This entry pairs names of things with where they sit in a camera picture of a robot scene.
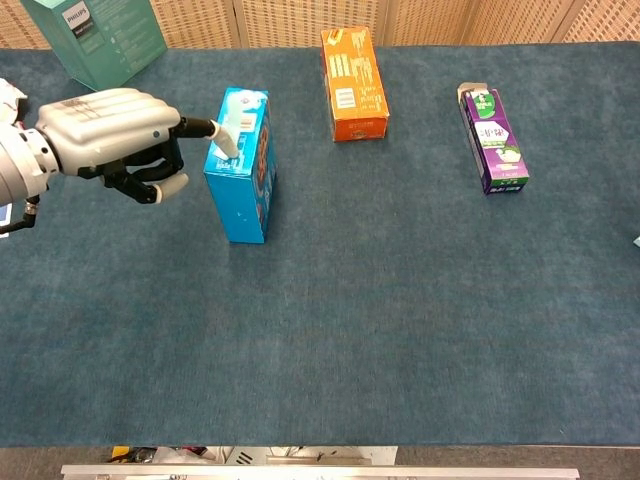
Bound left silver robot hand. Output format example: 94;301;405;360
34;88;240;205

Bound teal table cloth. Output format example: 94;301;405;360
0;42;640;448

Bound purple milk carton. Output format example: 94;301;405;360
456;82;531;196

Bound wicker folding screen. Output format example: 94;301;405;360
0;0;640;50

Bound green Philips box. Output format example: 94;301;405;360
19;0;169;97

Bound small pale paper strip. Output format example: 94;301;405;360
219;92;266;132

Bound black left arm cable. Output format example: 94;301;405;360
0;194;40;236

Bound orange cardboard box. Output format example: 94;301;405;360
320;26;390;143

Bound aluminium profile rail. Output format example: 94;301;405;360
60;463;581;480

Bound blue cookie box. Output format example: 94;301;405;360
202;87;280;245

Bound crumpled white wrapper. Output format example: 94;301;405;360
0;77;29;124

